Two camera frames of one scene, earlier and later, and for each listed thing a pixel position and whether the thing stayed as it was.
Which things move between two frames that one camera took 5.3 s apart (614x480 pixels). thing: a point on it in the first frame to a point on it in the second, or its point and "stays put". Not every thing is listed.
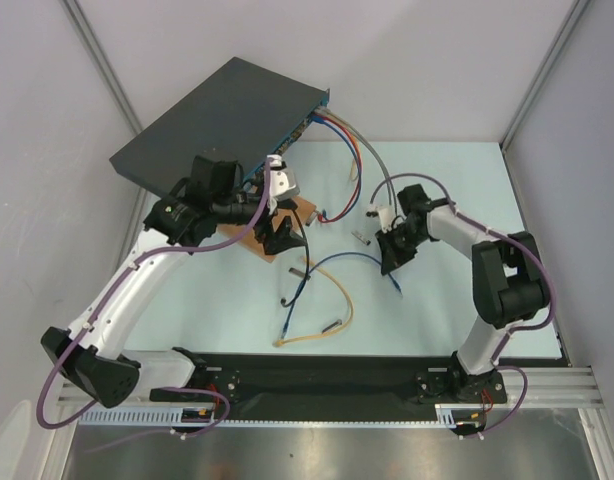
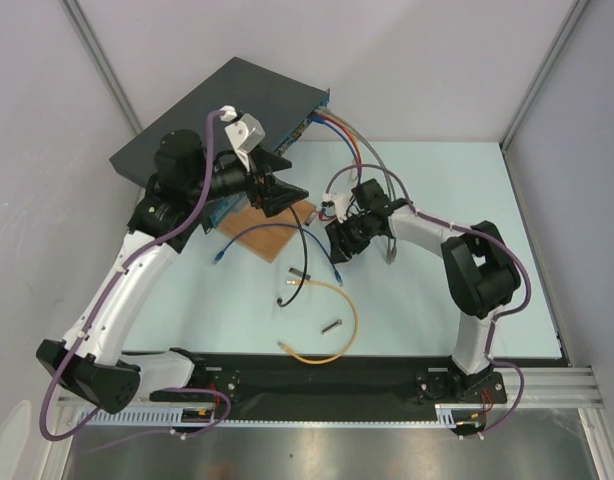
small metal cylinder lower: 339,322 stays put
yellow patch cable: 344,327 to 307,281
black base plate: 335,380 stays put
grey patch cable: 355,129 stays put
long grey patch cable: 329,113 stays put
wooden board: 254,245 stays put
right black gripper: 396,240 to 344,234
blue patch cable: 316,264 to 221,254
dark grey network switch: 243,113 stays put
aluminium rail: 551,388 stays put
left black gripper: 283,238 to 275,196
